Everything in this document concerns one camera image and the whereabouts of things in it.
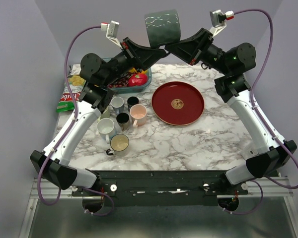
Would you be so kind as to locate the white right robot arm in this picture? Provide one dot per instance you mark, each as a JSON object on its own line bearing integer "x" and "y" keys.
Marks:
{"x": 273, "y": 150}

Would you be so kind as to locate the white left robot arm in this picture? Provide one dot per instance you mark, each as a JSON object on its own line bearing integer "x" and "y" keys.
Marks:
{"x": 53, "y": 162}

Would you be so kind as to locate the pink mug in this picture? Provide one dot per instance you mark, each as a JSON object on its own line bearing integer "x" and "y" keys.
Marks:
{"x": 138, "y": 114}

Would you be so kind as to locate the red round tray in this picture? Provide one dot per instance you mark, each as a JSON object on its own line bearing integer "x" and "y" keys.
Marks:
{"x": 177, "y": 103}

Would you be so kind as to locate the white blue mug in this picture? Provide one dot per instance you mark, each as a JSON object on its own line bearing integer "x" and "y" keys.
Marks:
{"x": 106, "y": 129}

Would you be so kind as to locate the beige mug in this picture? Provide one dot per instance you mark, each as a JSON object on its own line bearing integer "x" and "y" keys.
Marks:
{"x": 119, "y": 145}

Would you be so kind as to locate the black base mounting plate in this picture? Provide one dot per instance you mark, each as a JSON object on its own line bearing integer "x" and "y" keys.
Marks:
{"x": 165, "y": 188}

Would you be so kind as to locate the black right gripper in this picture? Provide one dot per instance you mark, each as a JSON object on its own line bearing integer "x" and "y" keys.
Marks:
{"x": 191, "y": 50}

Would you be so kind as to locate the white box with knob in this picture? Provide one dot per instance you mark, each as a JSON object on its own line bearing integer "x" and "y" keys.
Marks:
{"x": 248, "y": 152}

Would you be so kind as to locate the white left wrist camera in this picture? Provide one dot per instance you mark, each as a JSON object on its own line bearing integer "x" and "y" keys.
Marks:
{"x": 111, "y": 30}

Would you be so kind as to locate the brown small mug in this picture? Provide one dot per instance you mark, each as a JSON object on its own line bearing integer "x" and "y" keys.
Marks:
{"x": 123, "y": 120}

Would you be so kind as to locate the dark purple grapes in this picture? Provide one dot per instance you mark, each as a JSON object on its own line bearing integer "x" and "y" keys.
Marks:
{"x": 121, "y": 82}

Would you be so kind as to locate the dark blue mug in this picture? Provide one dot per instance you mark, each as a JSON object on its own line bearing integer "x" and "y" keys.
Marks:
{"x": 131, "y": 101}

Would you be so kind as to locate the yellow lemon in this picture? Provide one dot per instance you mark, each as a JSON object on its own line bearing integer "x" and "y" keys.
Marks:
{"x": 134, "y": 71}

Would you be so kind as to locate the sage green mug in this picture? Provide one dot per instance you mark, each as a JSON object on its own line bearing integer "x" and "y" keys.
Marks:
{"x": 105, "y": 114}

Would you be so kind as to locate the green chips bag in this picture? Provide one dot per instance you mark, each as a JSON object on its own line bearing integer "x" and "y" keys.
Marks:
{"x": 76, "y": 84}

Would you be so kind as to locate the red apple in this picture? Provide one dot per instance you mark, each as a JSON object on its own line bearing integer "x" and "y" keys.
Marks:
{"x": 137, "y": 80}

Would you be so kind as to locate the light blue textured mug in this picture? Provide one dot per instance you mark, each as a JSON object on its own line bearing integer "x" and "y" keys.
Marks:
{"x": 117, "y": 104}

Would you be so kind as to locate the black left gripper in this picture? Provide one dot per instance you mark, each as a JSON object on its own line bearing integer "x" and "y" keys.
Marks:
{"x": 142, "y": 57}

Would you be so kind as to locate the dark grey mug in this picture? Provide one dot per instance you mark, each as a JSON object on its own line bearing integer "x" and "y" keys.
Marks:
{"x": 163, "y": 28}

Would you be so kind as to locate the teal plastic fruit container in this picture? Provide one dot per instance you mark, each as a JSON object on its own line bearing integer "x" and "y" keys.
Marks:
{"x": 136, "y": 89}

